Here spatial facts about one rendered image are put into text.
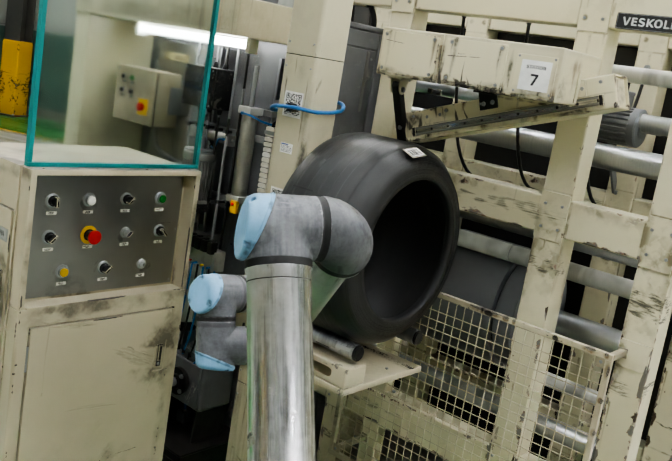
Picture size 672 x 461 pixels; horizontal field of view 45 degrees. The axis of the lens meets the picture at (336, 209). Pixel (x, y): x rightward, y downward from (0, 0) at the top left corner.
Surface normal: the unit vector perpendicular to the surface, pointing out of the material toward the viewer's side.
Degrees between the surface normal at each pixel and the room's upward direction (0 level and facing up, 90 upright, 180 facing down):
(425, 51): 90
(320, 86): 90
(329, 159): 42
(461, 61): 90
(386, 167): 52
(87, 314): 90
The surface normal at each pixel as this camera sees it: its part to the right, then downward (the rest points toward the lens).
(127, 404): 0.74, 0.24
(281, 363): 0.11, -0.24
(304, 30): -0.65, 0.03
